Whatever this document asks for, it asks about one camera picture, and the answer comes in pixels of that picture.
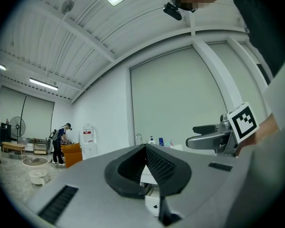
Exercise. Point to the blue bottle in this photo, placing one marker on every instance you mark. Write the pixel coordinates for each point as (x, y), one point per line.
(161, 142)

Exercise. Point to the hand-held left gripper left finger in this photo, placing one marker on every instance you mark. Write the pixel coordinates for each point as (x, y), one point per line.
(126, 174)

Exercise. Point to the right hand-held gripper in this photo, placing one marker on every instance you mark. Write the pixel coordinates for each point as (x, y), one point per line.
(243, 123)

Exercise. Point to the chrome faucet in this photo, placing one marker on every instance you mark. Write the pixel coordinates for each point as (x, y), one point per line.
(138, 138)

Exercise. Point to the wooden shelf rack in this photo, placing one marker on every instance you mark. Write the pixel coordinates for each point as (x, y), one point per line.
(40, 146)

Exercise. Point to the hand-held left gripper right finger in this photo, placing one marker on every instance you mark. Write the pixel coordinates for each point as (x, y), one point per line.
(167, 172)

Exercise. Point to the person's right forearm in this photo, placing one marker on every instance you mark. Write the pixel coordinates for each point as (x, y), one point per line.
(263, 132)

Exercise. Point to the white water dispenser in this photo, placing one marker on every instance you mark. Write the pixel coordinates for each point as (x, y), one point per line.
(89, 141)

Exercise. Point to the white round pot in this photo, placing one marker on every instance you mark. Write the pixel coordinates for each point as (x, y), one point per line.
(39, 176)

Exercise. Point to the white ceiling-mounted fan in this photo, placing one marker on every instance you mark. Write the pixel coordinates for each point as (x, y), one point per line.
(67, 6)

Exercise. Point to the orange box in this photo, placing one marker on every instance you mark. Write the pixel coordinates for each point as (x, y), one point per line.
(72, 153)

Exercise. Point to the large grey roller blind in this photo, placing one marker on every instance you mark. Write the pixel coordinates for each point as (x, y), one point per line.
(178, 98)

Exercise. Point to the round white floor tray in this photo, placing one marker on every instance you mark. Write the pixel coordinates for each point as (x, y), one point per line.
(35, 161)

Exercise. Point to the white pump bottle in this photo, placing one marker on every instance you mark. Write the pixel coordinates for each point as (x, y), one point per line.
(152, 141)

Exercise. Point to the low wooden table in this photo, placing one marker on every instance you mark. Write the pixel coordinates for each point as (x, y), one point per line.
(13, 146)

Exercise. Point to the person's white shirt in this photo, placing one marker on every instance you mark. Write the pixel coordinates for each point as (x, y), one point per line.
(282, 91)

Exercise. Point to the teal packet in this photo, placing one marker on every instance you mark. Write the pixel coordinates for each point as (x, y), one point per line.
(169, 144)

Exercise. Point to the black head-mounted camera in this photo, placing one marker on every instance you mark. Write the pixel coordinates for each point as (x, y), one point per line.
(172, 11)

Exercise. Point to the white drawer cabinet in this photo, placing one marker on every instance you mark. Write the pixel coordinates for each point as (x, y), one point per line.
(152, 201)

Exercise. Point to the black standing fan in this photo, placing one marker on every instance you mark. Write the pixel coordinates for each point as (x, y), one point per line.
(17, 127)

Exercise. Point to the black cabinet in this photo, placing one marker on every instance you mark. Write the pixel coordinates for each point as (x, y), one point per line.
(4, 134)

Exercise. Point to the narrow grey roller blind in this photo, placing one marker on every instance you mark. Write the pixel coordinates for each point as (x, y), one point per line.
(237, 79)

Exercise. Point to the wide grey roller blind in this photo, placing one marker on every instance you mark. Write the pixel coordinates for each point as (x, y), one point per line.
(35, 113)

